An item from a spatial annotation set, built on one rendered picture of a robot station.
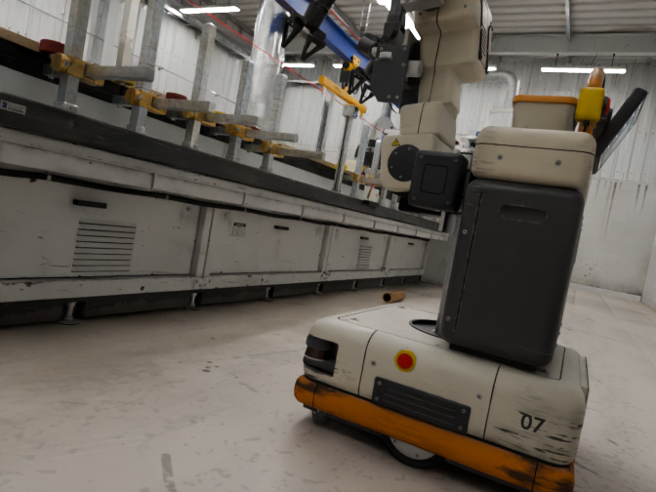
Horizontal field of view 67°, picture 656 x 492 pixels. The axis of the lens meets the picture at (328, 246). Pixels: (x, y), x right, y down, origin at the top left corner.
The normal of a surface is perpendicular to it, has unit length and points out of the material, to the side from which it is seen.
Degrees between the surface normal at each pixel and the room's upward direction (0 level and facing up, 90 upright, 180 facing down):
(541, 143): 90
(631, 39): 90
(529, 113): 92
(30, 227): 88
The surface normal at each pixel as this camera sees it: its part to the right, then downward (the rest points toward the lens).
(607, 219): -0.45, -0.04
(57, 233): 0.87, 0.18
